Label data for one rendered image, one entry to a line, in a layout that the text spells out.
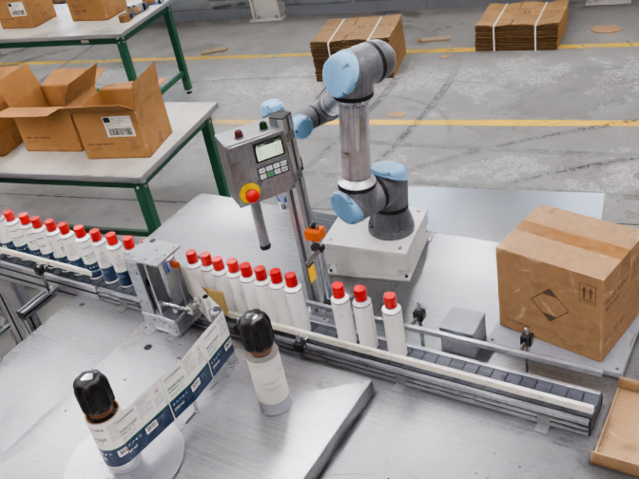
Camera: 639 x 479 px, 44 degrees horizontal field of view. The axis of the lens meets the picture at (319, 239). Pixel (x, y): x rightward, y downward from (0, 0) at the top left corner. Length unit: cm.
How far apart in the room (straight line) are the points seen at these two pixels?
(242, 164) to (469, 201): 106
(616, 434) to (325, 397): 71
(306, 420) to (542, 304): 69
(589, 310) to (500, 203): 87
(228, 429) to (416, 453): 48
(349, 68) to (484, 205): 92
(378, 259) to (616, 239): 75
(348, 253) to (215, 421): 73
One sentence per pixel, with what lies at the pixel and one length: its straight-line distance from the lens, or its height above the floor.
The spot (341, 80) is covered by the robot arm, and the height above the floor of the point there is 153.
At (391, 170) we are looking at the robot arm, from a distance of 242.
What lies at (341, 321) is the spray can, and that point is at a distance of 215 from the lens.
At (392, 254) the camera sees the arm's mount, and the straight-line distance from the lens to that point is 245.
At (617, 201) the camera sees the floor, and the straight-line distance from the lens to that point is 443.
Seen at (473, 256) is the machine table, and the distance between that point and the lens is 258.
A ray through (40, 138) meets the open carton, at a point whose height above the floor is 86.
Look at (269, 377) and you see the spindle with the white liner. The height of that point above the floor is 101.
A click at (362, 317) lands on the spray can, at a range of 211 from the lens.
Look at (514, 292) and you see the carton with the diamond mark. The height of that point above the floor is 99.
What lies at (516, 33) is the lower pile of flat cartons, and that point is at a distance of 638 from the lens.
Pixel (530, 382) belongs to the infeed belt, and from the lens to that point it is 207.
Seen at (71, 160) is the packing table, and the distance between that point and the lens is 403.
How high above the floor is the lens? 233
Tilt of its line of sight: 33 degrees down
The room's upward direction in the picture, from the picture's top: 11 degrees counter-clockwise
